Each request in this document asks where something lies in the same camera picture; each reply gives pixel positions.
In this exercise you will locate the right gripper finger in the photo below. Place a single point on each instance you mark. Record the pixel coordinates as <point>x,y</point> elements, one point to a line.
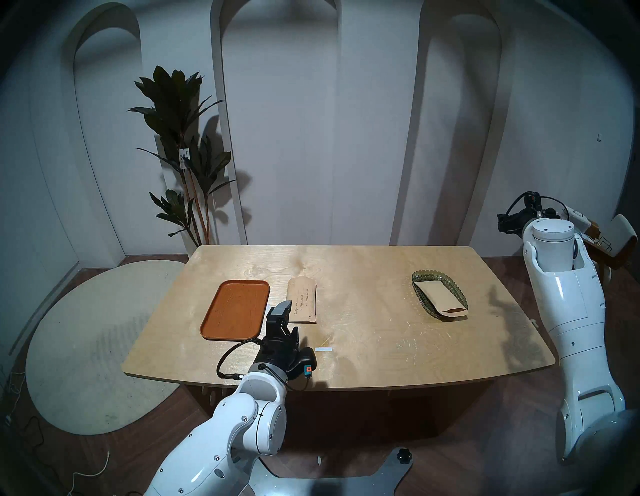
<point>502,224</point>

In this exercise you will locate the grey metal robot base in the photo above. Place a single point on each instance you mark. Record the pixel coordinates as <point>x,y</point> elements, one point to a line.
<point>310,485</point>

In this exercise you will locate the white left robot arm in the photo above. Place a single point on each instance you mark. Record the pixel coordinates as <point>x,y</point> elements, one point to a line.
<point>250,420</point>

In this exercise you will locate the white plant tag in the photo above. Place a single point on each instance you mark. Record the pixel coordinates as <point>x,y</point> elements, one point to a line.
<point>184,159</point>

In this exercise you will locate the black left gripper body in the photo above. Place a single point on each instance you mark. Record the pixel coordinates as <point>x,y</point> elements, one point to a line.
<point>285,352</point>

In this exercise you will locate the beige oval rug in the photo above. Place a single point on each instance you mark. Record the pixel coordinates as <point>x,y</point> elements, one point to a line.
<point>90,325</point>

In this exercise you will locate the brown handwritten envelope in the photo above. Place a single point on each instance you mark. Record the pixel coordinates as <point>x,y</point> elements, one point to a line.
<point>442,297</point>

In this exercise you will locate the tall dark green plant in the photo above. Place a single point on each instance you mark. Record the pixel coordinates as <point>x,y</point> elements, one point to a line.
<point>172,110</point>

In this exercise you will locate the orange wooden tray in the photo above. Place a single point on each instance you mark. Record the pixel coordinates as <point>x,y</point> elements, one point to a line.
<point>235,305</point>

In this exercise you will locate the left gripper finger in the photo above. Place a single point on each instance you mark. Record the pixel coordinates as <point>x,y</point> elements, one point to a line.
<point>281,312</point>

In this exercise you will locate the brown envelope with open flap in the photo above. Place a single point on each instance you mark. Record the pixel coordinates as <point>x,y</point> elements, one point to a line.
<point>304,300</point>

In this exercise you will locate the light wooden table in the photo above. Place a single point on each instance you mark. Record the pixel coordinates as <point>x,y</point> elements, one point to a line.
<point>350,360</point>

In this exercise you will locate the green glass tray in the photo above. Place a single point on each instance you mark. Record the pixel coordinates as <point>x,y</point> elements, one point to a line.
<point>422,277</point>

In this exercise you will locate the black base knob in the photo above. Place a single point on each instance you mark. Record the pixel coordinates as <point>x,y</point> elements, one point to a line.
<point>404,455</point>

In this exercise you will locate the cream wooden armchair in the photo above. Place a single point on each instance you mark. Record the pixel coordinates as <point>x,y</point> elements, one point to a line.
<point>622,232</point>

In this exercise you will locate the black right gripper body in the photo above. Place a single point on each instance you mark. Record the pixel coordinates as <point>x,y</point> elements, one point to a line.
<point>522,217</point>

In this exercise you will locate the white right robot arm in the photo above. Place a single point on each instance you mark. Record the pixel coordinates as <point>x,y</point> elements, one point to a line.
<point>570,300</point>

